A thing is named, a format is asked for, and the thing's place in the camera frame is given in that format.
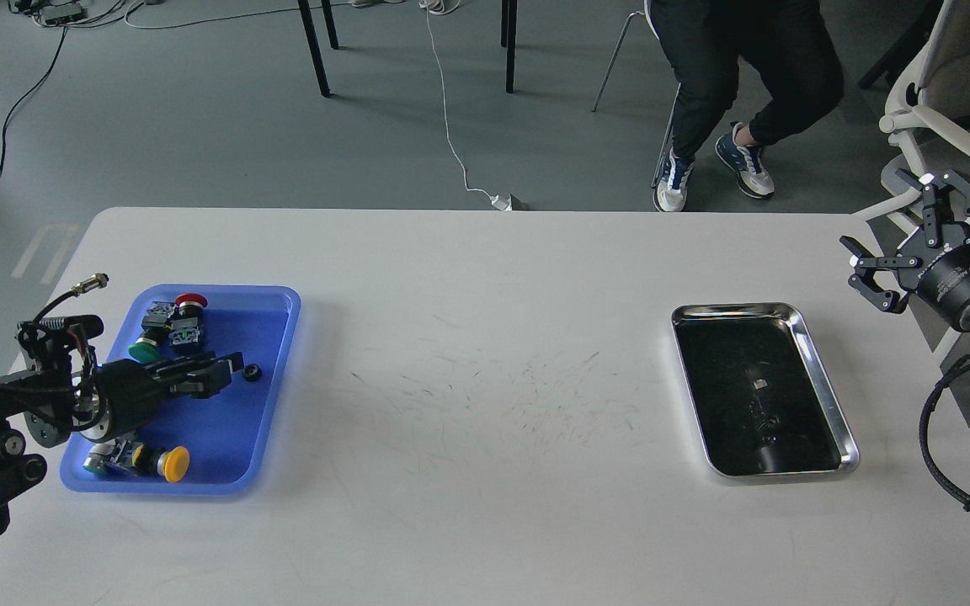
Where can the silver metal tray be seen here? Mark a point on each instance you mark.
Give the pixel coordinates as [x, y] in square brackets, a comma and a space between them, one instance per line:
[763, 403]

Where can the green push button switch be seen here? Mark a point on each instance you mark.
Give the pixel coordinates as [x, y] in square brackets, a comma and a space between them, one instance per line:
[155, 326]

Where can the red push button switch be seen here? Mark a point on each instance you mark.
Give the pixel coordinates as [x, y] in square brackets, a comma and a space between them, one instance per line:
[186, 331]

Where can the small black gear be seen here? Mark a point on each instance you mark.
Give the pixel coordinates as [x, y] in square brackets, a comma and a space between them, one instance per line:
[252, 373]

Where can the yellow push button switch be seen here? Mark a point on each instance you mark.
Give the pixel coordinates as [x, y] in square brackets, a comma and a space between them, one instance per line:
[137, 459]

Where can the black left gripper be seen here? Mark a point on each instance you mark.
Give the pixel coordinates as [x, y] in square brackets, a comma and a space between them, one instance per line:
[132, 392]

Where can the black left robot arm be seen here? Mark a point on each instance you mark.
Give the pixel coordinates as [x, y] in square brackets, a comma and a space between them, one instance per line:
[66, 390]

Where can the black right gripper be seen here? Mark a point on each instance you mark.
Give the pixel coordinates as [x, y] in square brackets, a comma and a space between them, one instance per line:
[934, 263]

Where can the blue plastic tray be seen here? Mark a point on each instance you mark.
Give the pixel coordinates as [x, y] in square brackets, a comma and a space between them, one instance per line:
[226, 434]

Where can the seated person legs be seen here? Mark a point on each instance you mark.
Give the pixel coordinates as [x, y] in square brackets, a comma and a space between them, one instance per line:
[705, 42]

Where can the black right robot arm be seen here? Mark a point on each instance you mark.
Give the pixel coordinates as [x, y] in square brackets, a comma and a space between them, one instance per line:
[932, 263]

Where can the orange white connector block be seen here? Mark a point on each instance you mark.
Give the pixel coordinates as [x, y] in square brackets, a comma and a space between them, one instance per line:
[98, 459]

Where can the metal chair leg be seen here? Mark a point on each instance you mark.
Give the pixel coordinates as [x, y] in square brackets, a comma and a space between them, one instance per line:
[627, 24]

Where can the white office chair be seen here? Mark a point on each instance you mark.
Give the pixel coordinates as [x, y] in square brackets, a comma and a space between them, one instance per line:
[927, 116]

